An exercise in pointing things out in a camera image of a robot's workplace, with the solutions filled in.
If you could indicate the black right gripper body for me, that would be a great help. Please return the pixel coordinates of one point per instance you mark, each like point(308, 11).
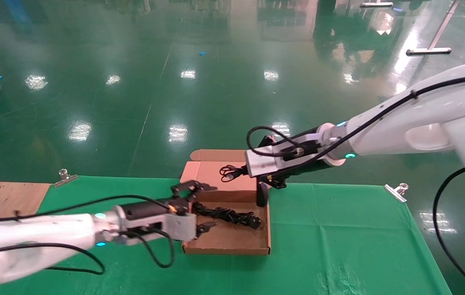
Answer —
point(298, 137)

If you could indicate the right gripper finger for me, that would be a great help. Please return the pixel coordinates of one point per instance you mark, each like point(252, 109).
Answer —
point(262, 194)

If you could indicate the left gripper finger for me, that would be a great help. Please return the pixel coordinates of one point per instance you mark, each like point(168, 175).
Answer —
point(205, 227)
point(193, 186)

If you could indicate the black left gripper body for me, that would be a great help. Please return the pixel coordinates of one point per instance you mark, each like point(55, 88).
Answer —
point(146, 209)

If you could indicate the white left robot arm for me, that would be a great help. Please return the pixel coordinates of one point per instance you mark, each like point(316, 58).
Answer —
point(31, 237)

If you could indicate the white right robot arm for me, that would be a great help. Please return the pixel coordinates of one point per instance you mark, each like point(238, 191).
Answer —
point(420, 119)

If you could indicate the brown cardboard mailer box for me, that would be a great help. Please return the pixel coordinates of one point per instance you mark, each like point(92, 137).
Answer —
point(232, 241)

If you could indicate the silver binder clamp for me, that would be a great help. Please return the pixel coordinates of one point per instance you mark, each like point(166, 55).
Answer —
point(65, 178)
point(396, 191)

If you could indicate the green table cloth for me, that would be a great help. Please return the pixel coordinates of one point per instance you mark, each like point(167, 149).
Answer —
point(339, 254)

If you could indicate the white table foot bar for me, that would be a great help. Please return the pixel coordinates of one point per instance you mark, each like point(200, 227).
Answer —
point(375, 5)

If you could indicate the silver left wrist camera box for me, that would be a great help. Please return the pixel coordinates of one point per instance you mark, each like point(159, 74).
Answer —
point(180, 226)

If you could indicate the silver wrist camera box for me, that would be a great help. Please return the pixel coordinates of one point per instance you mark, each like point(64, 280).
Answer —
point(265, 164)
point(180, 226)

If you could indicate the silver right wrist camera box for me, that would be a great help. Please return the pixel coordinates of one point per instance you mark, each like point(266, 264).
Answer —
point(265, 164)

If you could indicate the white table leg frame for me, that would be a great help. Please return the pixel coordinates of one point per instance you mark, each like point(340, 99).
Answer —
point(429, 51)

